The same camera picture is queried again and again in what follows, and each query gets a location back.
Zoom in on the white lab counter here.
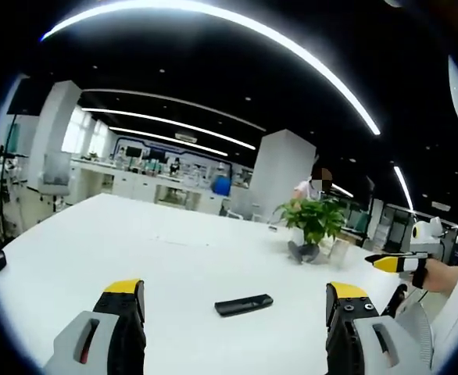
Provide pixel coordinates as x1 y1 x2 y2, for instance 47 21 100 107
69 157 254 216

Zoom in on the black remote control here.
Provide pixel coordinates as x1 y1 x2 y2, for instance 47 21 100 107
214 294 274 317

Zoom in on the long curved ceiling light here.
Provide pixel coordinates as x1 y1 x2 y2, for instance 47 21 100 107
40 0 382 137

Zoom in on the green potted plant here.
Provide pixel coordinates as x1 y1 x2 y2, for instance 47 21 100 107
273 196 348 248

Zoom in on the white square pillar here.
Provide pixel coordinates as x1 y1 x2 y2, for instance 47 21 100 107
249 129 318 223
27 80 84 196

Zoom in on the straight ceiling light strip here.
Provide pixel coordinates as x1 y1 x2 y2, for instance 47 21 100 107
81 106 257 152
108 125 229 158

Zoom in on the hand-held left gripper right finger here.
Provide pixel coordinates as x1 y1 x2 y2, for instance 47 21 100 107
325 281 433 375

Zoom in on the blue round object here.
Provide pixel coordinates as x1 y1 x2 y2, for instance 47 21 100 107
212 174 232 197

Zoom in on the clear plastic box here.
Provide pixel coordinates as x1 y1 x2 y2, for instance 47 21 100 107
327 237 351 270

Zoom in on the black object under plant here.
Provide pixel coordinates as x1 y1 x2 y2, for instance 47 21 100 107
287 240 321 266

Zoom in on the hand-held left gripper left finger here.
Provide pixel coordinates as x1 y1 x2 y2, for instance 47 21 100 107
43 278 148 375

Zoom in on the black tripod stand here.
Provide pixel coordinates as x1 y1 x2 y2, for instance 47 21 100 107
0 112 23 245

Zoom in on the short ceiling light strip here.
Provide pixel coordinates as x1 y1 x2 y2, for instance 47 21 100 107
392 165 415 213

